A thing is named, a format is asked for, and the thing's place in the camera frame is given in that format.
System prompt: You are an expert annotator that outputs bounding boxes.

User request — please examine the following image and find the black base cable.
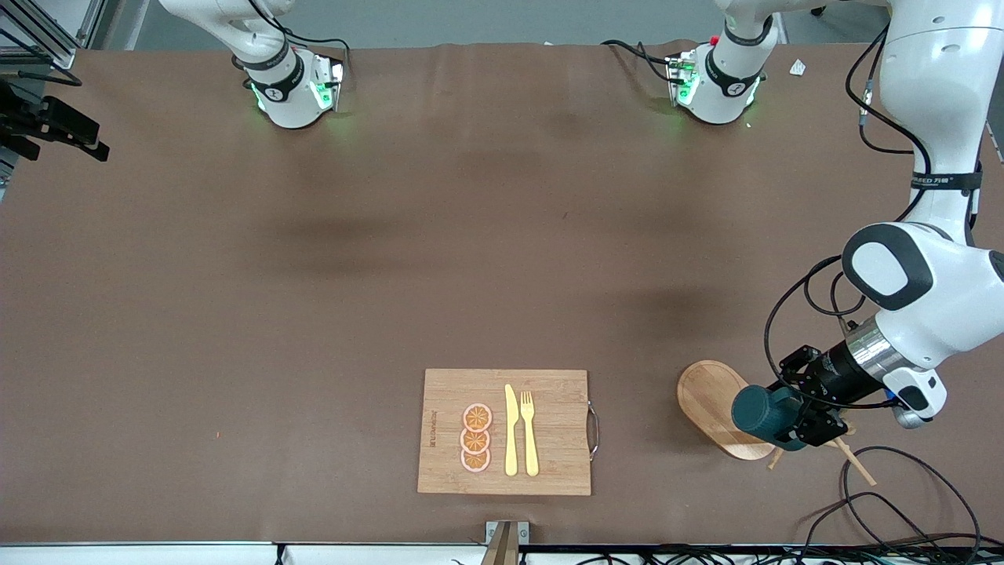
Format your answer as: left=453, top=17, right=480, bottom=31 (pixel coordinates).
left=601, top=39, right=685, bottom=84

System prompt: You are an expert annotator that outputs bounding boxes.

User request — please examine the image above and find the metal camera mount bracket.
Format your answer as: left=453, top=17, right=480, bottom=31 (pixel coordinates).
left=480, top=520, right=530, bottom=565

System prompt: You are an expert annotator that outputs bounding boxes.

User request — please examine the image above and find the bamboo cutting board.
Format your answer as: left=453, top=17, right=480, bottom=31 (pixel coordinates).
left=417, top=368, right=601, bottom=497

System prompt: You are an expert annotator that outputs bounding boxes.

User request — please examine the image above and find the yellow plastic fork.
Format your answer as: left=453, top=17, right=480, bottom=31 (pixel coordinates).
left=521, top=391, right=540, bottom=478

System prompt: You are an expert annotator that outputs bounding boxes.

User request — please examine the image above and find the metal base connector bracket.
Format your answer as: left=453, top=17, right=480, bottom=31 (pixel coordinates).
left=310, top=53, right=347, bottom=112
left=666, top=50, right=703, bottom=108

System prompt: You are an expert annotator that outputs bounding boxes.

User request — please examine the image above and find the black looped table cable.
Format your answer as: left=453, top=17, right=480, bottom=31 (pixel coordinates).
left=800, top=492, right=954, bottom=562
left=842, top=446, right=983, bottom=554

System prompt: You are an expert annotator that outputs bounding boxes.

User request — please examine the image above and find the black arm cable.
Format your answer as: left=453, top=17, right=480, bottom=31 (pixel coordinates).
left=764, top=24, right=936, bottom=413
left=247, top=0, right=351, bottom=73

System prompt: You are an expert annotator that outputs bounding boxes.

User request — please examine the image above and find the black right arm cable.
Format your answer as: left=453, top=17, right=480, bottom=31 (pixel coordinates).
left=247, top=0, right=351, bottom=73

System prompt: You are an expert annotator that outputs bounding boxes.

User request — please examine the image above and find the yellow plastic knife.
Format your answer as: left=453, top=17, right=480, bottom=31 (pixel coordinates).
left=504, top=384, right=519, bottom=477

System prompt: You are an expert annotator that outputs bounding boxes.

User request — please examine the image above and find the aluminium frame profile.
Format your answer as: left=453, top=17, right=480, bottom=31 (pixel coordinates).
left=0, top=0, right=107, bottom=70

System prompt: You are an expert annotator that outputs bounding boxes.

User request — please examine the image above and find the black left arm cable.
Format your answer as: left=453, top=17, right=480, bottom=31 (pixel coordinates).
left=764, top=24, right=936, bottom=413

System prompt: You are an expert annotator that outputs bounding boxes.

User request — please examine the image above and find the wooden mug tree stand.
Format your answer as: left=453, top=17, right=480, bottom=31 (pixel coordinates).
left=676, top=359, right=878, bottom=487

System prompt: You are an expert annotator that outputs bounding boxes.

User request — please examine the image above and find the dark green ribbed cup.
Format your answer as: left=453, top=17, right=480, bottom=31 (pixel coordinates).
left=731, top=385, right=809, bottom=452

